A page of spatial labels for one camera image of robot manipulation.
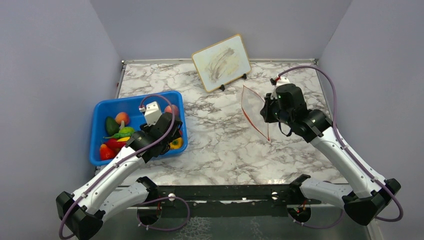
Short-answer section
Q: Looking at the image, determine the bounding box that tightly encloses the red chili pepper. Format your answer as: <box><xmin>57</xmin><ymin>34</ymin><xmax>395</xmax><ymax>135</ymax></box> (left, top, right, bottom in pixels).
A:
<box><xmin>104</xmin><ymin>138</ymin><xmax>126</xmax><ymax>150</ymax></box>

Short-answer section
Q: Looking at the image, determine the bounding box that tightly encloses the green chili pepper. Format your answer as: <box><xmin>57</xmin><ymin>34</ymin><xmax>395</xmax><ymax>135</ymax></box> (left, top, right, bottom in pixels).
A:
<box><xmin>104</xmin><ymin>126</ymin><xmax>135</xmax><ymax>139</ymax></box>

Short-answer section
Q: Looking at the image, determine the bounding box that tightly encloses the blue plastic bin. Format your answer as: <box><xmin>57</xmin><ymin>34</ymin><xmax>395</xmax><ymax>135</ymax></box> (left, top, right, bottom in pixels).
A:
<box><xmin>89</xmin><ymin>90</ymin><xmax>189</xmax><ymax>167</ymax></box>

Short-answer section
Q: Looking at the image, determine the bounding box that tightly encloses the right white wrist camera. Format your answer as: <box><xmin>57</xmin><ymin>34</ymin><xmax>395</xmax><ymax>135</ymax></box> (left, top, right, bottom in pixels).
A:
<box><xmin>270</xmin><ymin>77</ymin><xmax>291</xmax><ymax>100</ymax></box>

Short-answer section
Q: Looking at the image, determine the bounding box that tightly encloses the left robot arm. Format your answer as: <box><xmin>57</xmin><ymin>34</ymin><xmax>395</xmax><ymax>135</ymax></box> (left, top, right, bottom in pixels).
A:
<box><xmin>55</xmin><ymin>112</ymin><xmax>183</xmax><ymax>240</ymax></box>

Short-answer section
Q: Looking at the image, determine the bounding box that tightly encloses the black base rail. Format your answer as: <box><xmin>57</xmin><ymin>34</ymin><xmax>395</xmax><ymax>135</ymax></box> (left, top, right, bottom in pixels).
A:
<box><xmin>90</xmin><ymin>167</ymin><xmax>322</xmax><ymax>220</ymax></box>

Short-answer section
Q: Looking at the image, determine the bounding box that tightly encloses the peach at bin back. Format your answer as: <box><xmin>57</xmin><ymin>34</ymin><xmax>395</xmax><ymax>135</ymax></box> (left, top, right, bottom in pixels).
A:
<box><xmin>164</xmin><ymin>104</ymin><xmax>180</xmax><ymax>116</ymax></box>

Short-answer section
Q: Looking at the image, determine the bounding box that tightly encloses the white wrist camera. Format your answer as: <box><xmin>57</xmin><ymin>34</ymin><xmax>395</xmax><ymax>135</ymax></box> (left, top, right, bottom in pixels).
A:
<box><xmin>139</xmin><ymin>101</ymin><xmax>162</xmax><ymax>126</ymax></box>
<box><xmin>270</xmin><ymin>77</ymin><xmax>291</xmax><ymax>100</ymax></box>

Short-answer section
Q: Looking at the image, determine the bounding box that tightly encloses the peach at bin left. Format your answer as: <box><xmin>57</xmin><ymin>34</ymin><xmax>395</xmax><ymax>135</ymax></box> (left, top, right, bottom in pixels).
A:
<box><xmin>114</xmin><ymin>112</ymin><xmax>131</xmax><ymax>126</ymax></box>

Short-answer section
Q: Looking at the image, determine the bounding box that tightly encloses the clear zip top bag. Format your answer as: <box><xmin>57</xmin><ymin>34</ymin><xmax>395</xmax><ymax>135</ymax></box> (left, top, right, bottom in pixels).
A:
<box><xmin>240</xmin><ymin>85</ymin><xmax>271</xmax><ymax>143</ymax></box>

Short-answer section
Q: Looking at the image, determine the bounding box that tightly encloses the dark green avocado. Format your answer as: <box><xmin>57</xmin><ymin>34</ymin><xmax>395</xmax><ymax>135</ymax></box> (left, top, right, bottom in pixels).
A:
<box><xmin>104</xmin><ymin>116</ymin><xmax>120</xmax><ymax>137</ymax></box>

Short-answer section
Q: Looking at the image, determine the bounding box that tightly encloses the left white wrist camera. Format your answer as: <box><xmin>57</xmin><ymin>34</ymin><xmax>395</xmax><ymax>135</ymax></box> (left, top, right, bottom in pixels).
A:
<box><xmin>139</xmin><ymin>101</ymin><xmax>162</xmax><ymax>126</ymax></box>

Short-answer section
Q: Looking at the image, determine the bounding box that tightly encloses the whiteboard with yellow frame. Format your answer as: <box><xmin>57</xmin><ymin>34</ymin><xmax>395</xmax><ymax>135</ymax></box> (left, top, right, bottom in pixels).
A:
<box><xmin>191</xmin><ymin>34</ymin><xmax>252</xmax><ymax>93</ymax></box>

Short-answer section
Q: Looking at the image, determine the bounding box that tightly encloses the yellow bell pepper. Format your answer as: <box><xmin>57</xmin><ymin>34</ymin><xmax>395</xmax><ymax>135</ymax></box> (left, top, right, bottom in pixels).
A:
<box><xmin>169</xmin><ymin>137</ymin><xmax>184</xmax><ymax>150</ymax></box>

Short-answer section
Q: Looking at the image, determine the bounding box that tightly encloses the peach at bin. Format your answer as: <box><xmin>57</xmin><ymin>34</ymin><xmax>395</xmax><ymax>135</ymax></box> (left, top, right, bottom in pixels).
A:
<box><xmin>114</xmin><ymin>112</ymin><xmax>131</xmax><ymax>126</ymax></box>
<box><xmin>164</xmin><ymin>104</ymin><xmax>180</xmax><ymax>116</ymax></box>

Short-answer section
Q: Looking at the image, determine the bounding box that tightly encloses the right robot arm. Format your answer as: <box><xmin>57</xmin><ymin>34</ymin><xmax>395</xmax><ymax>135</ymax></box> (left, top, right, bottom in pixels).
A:
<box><xmin>260</xmin><ymin>83</ymin><xmax>401</xmax><ymax>226</ymax></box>

